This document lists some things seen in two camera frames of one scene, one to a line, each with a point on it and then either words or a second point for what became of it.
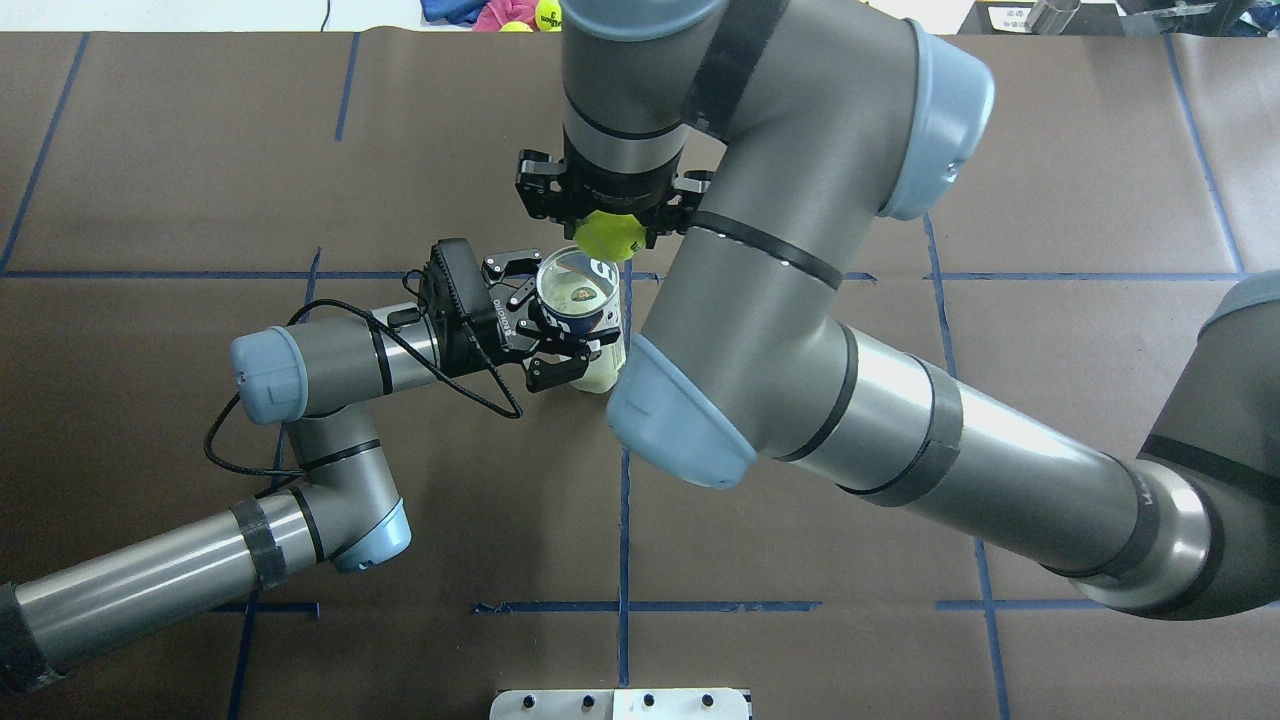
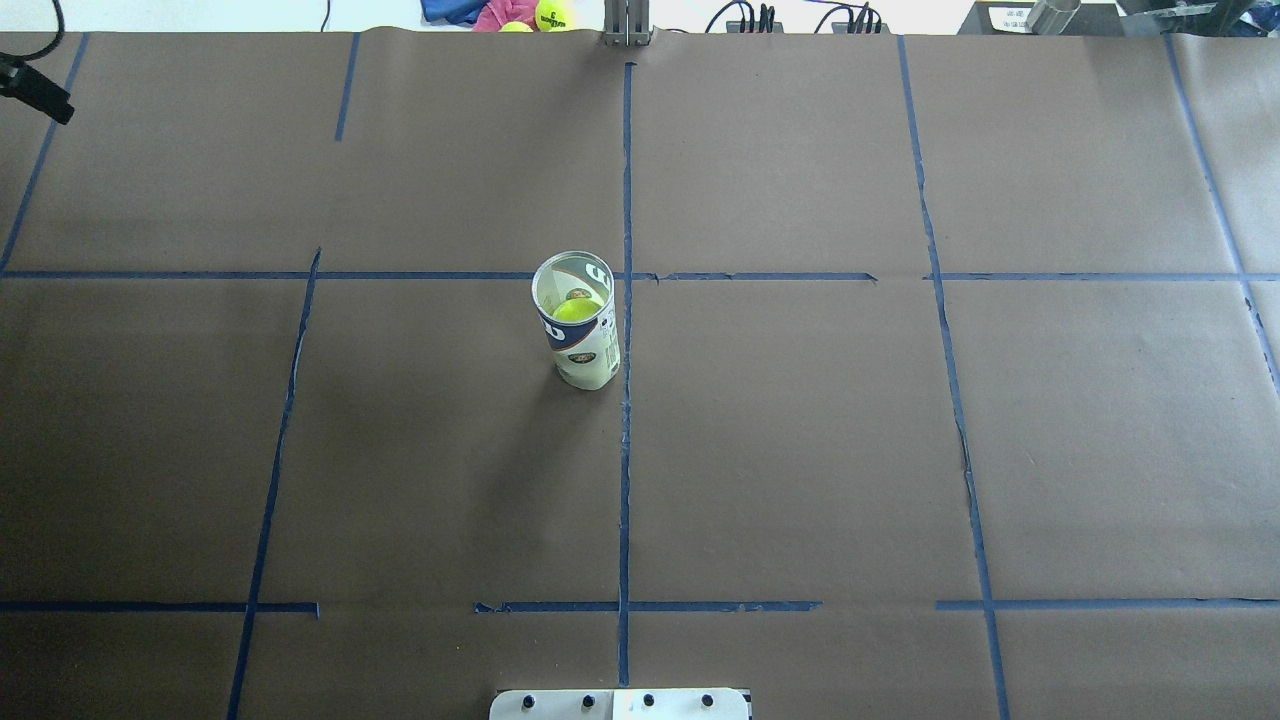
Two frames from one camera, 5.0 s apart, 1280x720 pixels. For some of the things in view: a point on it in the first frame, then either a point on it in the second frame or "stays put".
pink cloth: (498, 12) stays put
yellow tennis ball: (609, 236) -> (577, 308)
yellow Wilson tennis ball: (548, 16) stays put
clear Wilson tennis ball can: (582, 293) stays put
